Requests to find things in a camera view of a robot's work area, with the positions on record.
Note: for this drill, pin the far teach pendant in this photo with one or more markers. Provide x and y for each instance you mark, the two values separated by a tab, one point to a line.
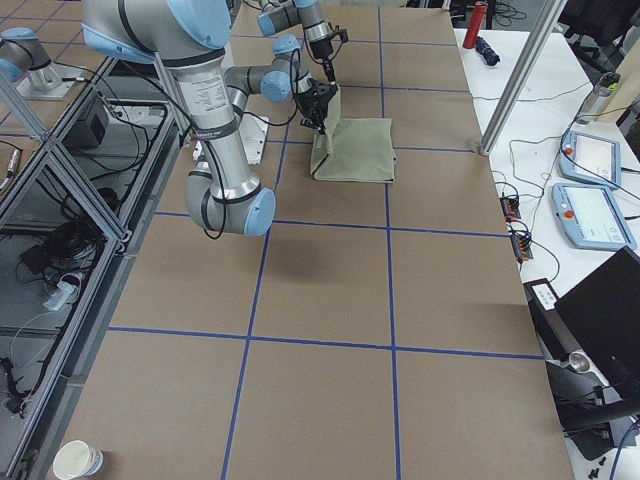
590	159

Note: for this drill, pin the white paper cup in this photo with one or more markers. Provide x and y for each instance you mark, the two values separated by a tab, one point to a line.
77	459

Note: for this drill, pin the olive green long-sleeve shirt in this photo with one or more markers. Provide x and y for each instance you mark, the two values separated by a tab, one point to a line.
353	149

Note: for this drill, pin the red water bottle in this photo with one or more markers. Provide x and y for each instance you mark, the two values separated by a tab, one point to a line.
478	14

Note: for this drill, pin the grey water bottle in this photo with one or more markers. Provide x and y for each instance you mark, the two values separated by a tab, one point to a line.
597	99

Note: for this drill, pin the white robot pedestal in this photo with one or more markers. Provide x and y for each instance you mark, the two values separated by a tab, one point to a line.
252	133

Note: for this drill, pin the black box with label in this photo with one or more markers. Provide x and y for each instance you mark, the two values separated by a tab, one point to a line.
560	343

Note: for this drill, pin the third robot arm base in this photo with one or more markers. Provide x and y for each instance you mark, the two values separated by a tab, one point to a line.
26	63

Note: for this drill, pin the small circuit board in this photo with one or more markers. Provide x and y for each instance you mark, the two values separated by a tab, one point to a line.
521	244
510	207

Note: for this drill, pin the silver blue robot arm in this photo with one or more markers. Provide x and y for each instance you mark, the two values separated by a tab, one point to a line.
189	39
318	33

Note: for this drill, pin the near teach pendant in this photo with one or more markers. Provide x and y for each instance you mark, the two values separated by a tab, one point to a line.
590	217

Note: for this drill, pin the black laptop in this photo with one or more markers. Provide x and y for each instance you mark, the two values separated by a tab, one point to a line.
602	313

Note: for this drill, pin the far small circuit board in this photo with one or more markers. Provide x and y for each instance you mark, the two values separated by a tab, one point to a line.
510	207

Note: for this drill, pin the teach pendant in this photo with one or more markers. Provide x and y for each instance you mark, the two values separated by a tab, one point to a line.
590	159
590	217

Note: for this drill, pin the dark blue folded umbrella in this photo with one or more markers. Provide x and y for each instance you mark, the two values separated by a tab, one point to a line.
487	53

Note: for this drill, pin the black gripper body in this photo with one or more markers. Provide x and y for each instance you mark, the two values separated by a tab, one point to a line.
320	50
313	101

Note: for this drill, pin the near small circuit board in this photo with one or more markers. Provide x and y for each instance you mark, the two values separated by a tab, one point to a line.
521	244

